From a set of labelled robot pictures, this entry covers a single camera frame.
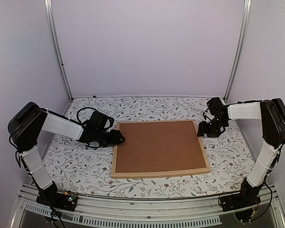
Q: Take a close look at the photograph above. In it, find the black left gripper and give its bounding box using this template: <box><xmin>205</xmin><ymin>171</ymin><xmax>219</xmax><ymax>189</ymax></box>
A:
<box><xmin>95</xmin><ymin>130</ymin><xmax>126</xmax><ymax>148</ymax></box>

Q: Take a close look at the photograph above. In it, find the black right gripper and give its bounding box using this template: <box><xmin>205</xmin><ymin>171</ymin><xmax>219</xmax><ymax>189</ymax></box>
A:
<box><xmin>196</xmin><ymin>117</ymin><xmax>226</xmax><ymax>138</ymax></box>

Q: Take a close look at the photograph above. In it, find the brown backing board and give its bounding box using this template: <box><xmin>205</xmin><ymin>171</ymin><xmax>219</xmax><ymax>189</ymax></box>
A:
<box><xmin>115</xmin><ymin>121</ymin><xmax>206</xmax><ymax>173</ymax></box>

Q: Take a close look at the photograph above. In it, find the light wooden picture frame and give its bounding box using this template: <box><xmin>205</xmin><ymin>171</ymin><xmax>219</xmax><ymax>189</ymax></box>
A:
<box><xmin>111</xmin><ymin>120</ymin><xmax>211</xmax><ymax>180</ymax></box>

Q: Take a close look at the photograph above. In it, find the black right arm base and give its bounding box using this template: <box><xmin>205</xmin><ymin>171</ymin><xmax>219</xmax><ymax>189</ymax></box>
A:
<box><xmin>218</xmin><ymin>178</ymin><xmax>264</xmax><ymax>212</ymax></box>

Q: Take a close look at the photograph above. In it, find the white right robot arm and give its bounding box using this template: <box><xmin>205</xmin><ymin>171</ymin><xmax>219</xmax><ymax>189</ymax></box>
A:
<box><xmin>197</xmin><ymin>97</ymin><xmax>285</xmax><ymax>188</ymax></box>

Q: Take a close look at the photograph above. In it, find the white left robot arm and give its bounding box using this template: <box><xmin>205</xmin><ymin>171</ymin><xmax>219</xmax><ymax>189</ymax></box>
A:
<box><xmin>8</xmin><ymin>102</ymin><xmax>126</xmax><ymax>206</ymax></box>

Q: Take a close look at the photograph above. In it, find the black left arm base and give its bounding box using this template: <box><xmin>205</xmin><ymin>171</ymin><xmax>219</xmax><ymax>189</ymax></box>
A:
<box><xmin>36</xmin><ymin>182</ymin><xmax>78</xmax><ymax>211</ymax></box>

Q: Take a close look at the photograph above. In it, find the floral patterned table cover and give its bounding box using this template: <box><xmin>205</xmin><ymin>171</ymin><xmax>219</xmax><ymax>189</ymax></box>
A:
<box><xmin>44</xmin><ymin>97</ymin><xmax>255</xmax><ymax>199</ymax></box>

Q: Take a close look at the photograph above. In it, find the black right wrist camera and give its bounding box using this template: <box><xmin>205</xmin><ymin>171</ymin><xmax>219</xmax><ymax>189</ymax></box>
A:
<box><xmin>206</xmin><ymin>97</ymin><xmax>227</xmax><ymax>117</ymax></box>

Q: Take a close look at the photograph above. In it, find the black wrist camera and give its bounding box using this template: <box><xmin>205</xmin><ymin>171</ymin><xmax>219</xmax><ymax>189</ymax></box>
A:
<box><xmin>76</xmin><ymin>107</ymin><xmax>115</xmax><ymax>131</ymax></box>
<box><xmin>206</xmin><ymin>97</ymin><xmax>227</xmax><ymax>117</ymax></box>

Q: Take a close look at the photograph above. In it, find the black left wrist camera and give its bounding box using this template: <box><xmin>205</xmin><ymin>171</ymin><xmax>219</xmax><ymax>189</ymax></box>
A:
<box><xmin>76</xmin><ymin>107</ymin><xmax>115</xmax><ymax>131</ymax></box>

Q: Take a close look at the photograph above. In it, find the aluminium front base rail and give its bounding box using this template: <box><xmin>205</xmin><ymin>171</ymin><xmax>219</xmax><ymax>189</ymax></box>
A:
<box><xmin>11</xmin><ymin>184</ymin><xmax>285</xmax><ymax>228</ymax></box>

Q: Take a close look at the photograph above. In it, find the right aluminium corner post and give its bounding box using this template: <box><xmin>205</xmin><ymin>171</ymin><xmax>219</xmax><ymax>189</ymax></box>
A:
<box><xmin>224</xmin><ymin>0</ymin><xmax>252</xmax><ymax>102</ymax></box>

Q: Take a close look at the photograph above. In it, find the aluminium corner post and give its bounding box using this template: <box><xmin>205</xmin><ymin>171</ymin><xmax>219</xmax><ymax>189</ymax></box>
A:
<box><xmin>224</xmin><ymin>0</ymin><xmax>252</xmax><ymax>102</ymax></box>
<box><xmin>44</xmin><ymin>0</ymin><xmax>73</xmax><ymax>102</ymax></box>

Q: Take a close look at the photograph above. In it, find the left aluminium corner post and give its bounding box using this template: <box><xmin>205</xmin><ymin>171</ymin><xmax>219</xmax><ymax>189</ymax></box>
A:
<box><xmin>44</xmin><ymin>0</ymin><xmax>73</xmax><ymax>102</ymax></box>

